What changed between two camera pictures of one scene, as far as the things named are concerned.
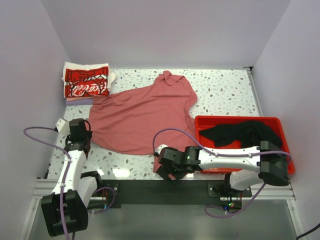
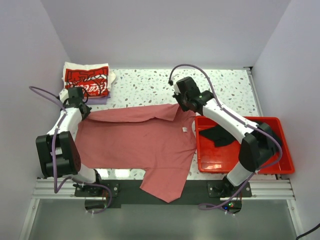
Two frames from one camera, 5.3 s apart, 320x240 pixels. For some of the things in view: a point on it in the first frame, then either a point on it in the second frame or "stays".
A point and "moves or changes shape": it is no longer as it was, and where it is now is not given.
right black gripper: [164, 172] to [184, 108]
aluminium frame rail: [284, 192] stays
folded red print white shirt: [82, 80] stays
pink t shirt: [141, 121] moves or changes shape
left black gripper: [89, 134] to [88, 109]
